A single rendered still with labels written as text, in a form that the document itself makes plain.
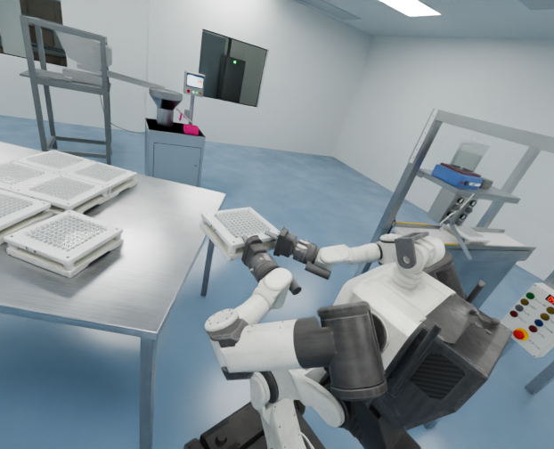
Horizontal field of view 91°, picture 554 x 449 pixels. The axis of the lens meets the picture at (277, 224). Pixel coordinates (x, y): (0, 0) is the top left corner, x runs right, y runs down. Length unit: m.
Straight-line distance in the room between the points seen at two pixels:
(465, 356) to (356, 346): 0.20
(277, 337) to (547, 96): 5.37
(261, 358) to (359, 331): 0.19
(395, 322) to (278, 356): 0.23
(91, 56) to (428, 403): 4.12
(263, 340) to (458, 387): 0.36
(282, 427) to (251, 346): 0.77
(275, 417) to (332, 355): 0.78
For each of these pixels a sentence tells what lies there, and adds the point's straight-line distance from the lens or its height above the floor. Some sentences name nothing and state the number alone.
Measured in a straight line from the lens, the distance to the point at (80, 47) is 4.15.
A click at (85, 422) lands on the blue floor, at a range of 1.81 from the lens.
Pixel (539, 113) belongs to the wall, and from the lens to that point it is 5.60.
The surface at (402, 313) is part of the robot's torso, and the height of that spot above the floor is 1.25.
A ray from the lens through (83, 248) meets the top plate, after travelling 1.15.
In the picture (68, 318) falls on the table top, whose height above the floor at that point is 0.85.
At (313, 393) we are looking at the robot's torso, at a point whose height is 0.83.
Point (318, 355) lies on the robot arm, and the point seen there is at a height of 1.19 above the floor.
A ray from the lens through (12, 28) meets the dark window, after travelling 6.32.
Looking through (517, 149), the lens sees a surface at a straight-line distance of 1.73.
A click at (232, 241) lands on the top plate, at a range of 1.00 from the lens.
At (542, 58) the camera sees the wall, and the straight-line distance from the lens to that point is 5.83.
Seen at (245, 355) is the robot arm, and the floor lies 1.11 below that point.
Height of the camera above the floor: 1.59
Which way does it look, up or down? 28 degrees down
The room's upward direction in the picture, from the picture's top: 15 degrees clockwise
